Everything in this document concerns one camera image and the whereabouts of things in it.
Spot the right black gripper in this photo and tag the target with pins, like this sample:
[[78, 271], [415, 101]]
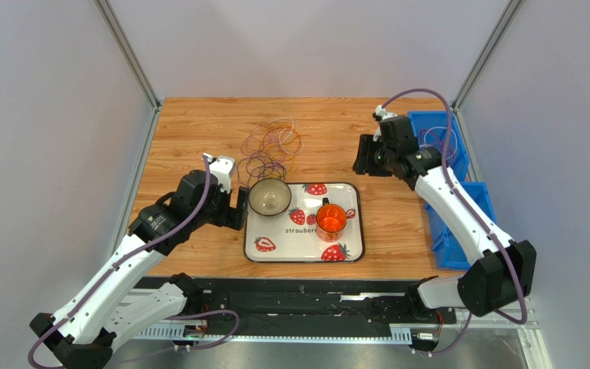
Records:
[[372, 157]]

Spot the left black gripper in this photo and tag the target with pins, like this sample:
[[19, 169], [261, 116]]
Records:
[[232, 217]]

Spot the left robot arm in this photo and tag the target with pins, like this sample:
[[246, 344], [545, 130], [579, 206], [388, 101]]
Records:
[[86, 331]]

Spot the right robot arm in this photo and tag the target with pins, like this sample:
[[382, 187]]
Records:
[[501, 269]]

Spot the beige ceramic bowl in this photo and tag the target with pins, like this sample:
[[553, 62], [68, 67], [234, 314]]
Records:
[[270, 197]]

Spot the far blue plastic bin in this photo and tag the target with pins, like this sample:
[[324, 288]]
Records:
[[430, 128]]

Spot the blue plastic bin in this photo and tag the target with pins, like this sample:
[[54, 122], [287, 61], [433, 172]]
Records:
[[447, 250], [430, 128]]

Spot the orange transparent mug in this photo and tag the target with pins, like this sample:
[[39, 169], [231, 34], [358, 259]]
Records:
[[331, 221]]

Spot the white strawberry tray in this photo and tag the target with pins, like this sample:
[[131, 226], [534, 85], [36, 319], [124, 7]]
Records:
[[291, 236]]

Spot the near blue plastic bin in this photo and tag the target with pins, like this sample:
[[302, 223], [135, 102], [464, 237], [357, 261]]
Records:
[[447, 250]]

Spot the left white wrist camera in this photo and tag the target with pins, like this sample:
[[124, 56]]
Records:
[[222, 168]]

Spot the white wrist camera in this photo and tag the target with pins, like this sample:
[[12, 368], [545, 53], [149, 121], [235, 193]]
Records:
[[380, 114], [222, 168]]

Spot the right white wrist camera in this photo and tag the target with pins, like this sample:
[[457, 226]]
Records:
[[380, 114]]

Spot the aluminium frame rail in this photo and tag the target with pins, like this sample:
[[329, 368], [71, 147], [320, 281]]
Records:
[[222, 325]]

